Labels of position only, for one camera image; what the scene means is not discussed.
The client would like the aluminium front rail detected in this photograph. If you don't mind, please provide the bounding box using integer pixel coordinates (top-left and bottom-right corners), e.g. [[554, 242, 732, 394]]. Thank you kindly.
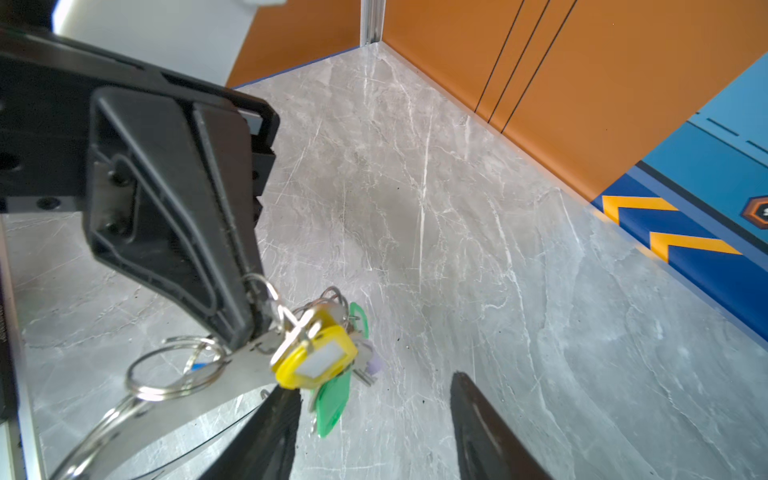
[[1, 223, 46, 479]]

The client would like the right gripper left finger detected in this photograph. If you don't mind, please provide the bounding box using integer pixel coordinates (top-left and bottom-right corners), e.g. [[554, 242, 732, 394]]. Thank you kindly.
[[199, 387, 302, 480]]

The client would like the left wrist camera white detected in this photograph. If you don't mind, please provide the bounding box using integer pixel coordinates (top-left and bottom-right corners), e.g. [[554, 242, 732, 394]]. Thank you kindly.
[[52, 0, 284, 85]]

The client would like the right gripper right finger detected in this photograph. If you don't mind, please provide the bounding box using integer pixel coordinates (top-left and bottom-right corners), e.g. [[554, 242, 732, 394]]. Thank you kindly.
[[450, 372, 550, 480]]

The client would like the green key tag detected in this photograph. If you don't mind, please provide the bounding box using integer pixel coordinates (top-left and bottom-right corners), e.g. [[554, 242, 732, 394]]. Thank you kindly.
[[313, 302, 370, 438]]

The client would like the left aluminium corner post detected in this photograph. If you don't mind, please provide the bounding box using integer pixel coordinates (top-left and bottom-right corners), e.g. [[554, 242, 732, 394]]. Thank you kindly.
[[360, 0, 386, 47]]

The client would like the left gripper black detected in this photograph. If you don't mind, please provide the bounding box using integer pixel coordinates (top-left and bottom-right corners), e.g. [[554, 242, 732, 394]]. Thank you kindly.
[[1, 25, 280, 349]]

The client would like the large metal band keyring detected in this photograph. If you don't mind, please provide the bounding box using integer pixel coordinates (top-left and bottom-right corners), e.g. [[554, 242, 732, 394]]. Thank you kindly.
[[47, 272, 361, 480]]

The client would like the purple key tag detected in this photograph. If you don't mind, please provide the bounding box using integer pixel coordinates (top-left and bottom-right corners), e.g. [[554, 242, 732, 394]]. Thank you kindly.
[[352, 339, 384, 387]]

